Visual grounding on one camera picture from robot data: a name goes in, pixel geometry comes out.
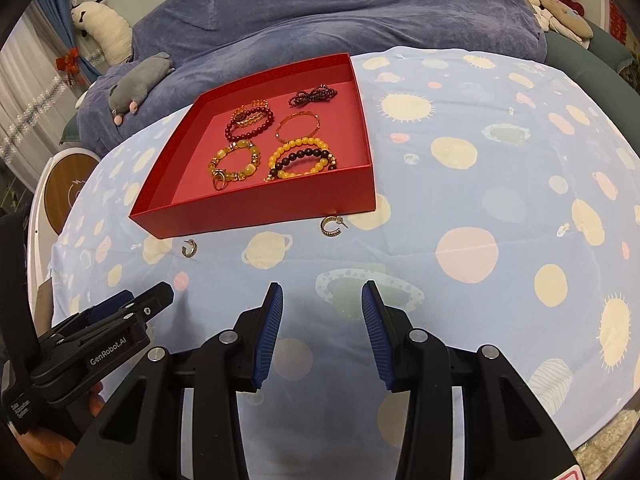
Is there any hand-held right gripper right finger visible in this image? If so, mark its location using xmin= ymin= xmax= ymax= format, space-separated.
xmin=361 ymin=280 xmax=583 ymax=480

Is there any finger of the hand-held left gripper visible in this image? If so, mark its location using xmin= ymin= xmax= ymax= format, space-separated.
xmin=50 ymin=290 xmax=135 ymax=342
xmin=117 ymin=281 xmax=175 ymax=328

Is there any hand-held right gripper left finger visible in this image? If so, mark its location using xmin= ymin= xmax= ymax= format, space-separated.
xmin=62 ymin=281 xmax=284 ymax=480

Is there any red cardboard box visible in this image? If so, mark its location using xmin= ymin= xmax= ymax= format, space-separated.
xmin=129 ymin=52 xmax=378 ymax=240

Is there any yellow bead bracelet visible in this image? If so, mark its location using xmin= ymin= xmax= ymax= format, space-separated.
xmin=207 ymin=141 xmax=263 ymax=188

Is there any dark brown bead bracelet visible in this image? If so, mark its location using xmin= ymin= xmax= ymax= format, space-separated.
xmin=264 ymin=146 xmax=338 ymax=183

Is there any red bead bracelet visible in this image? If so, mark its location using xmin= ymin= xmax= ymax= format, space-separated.
xmin=223 ymin=105 xmax=276 ymax=142

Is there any orange bead bracelet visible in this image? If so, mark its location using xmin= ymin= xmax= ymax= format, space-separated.
xmin=267 ymin=136 xmax=337 ymax=181

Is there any gold chain bracelet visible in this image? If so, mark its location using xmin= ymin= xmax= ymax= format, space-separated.
xmin=231 ymin=101 xmax=271 ymax=128

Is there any thin gold bangle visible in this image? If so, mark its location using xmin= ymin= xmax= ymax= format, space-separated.
xmin=276 ymin=111 xmax=321 ymax=143

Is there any purple bead bow bracelet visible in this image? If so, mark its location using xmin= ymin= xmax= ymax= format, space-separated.
xmin=287 ymin=86 xmax=338 ymax=108

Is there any person's left hand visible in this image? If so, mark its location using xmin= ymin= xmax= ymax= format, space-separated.
xmin=15 ymin=381 xmax=107 ymax=480

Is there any brown board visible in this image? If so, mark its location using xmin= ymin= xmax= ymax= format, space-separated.
xmin=35 ymin=280 xmax=57 ymax=333

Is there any light blue planet-print sheet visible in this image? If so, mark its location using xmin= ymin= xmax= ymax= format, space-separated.
xmin=47 ymin=46 xmax=640 ymax=461

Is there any grey mouse plush toy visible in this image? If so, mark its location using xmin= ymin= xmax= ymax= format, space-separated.
xmin=108 ymin=52 xmax=176 ymax=127

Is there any white curtain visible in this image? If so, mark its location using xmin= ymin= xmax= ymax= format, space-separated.
xmin=0 ymin=7 xmax=76 ymax=156

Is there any red ribbon bow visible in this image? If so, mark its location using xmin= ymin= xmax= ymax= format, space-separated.
xmin=55 ymin=47 xmax=81 ymax=86

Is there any beige fluffy rug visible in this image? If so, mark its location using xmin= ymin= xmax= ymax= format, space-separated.
xmin=575 ymin=405 xmax=640 ymax=480

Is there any white plush toy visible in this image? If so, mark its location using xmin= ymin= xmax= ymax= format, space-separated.
xmin=70 ymin=0 xmax=133 ymax=66

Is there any blue-grey blanket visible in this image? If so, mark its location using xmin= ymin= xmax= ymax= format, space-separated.
xmin=75 ymin=0 xmax=548 ymax=156

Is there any green padded headboard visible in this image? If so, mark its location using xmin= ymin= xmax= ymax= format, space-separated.
xmin=542 ymin=20 xmax=636 ymax=76

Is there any beige plush toy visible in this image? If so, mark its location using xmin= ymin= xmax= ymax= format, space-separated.
xmin=520 ymin=0 xmax=594 ymax=51

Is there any red wall hanging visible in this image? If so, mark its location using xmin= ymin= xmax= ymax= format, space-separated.
xmin=607 ymin=0 xmax=629 ymax=46

